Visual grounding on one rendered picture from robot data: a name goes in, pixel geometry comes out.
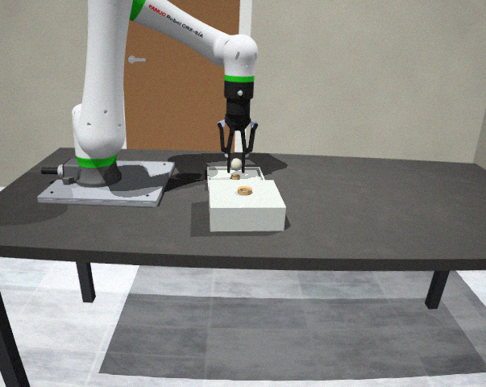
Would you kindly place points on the cream ball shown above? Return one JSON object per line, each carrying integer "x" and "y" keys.
{"x": 236, "y": 164}

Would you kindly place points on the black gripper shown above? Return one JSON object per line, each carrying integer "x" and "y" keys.
{"x": 237, "y": 123}

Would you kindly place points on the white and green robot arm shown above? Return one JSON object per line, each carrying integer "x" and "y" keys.
{"x": 101, "y": 130}

